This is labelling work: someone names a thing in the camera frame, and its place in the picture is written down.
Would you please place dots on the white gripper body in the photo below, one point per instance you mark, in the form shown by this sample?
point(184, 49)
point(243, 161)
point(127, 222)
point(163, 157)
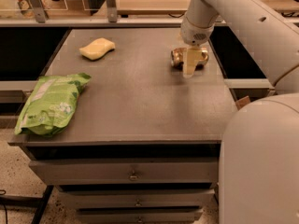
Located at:
point(193, 33)

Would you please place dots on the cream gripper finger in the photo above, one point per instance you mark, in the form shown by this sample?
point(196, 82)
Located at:
point(192, 57)

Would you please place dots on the crushed orange soda can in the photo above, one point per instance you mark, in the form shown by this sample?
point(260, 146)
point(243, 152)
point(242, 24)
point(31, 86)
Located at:
point(177, 57)

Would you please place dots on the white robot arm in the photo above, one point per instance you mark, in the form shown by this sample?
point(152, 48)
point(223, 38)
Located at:
point(259, 160)

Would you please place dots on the cardboard box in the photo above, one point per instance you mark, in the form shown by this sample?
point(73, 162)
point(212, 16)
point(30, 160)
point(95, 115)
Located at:
point(242, 102)

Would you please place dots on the yellow sponge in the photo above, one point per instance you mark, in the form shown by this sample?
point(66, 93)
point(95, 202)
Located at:
point(97, 49)

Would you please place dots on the grey drawer cabinet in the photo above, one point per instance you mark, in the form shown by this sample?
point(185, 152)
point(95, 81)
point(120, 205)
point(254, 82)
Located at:
point(136, 106)

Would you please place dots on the top drawer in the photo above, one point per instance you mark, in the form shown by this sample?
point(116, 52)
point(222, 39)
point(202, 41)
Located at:
point(126, 171)

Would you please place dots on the drawer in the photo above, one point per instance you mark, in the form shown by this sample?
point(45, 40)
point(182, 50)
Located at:
point(140, 216)
point(137, 198)
point(126, 171)

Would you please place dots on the clear acrylic panel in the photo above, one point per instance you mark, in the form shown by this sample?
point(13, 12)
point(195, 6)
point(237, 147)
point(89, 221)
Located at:
point(48, 9)

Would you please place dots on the green snack bag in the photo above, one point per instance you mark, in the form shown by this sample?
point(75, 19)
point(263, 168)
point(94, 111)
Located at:
point(51, 105)

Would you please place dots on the bottom drawer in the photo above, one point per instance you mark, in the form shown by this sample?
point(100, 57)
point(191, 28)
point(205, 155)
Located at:
point(140, 216)

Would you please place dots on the middle drawer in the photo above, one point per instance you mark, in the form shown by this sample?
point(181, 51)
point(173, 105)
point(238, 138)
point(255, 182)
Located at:
point(137, 198)

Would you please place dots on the middle grey metal post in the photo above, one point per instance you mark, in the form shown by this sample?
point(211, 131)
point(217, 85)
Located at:
point(112, 12)

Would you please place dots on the grey metal post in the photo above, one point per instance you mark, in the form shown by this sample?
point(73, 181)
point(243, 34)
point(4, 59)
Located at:
point(38, 10)
point(112, 12)

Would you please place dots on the left grey metal post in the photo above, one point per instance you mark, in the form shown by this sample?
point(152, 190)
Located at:
point(38, 10)

